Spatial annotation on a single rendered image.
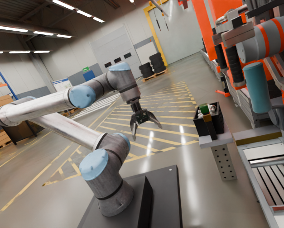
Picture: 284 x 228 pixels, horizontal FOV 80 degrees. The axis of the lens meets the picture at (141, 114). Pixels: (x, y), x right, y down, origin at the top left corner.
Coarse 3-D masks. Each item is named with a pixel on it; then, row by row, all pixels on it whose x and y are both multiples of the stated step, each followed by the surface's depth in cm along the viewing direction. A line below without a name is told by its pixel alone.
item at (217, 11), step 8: (208, 0) 117; (216, 0) 106; (224, 0) 105; (232, 0) 104; (240, 0) 103; (216, 8) 108; (224, 8) 107; (232, 8) 106; (216, 16) 110; (224, 48) 116; (248, 64) 115; (232, 80) 123; (240, 88) 122
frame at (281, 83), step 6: (264, 12) 85; (252, 18) 90; (258, 18) 87; (264, 18) 87; (276, 54) 89; (264, 60) 93; (270, 60) 89; (276, 60) 89; (282, 60) 87; (270, 66) 88; (282, 66) 86; (270, 72) 90; (276, 72) 86; (282, 72) 87; (276, 78) 85; (282, 78) 84; (276, 84) 86; (282, 84) 81
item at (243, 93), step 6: (216, 66) 314; (222, 72) 245; (228, 78) 205; (228, 84) 221; (234, 90) 188; (240, 90) 155; (246, 90) 149; (240, 96) 166; (246, 96) 138; (240, 102) 173; (246, 102) 143; (252, 108) 135
